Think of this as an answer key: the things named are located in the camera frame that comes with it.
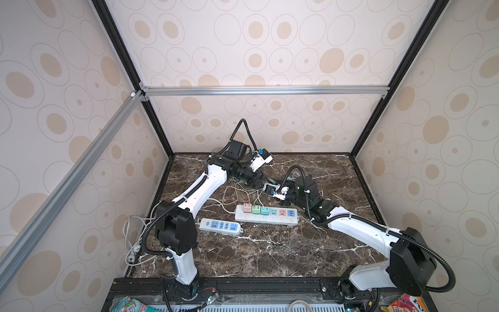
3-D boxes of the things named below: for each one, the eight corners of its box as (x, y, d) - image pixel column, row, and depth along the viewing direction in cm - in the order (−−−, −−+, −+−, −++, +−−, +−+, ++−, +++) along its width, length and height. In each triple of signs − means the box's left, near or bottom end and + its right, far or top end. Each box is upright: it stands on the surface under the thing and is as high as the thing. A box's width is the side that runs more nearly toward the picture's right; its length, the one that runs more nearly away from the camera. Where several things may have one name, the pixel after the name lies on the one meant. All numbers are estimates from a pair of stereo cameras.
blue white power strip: (199, 230, 91) (198, 227, 89) (202, 220, 94) (201, 217, 92) (241, 235, 90) (240, 232, 87) (242, 225, 93) (242, 222, 90)
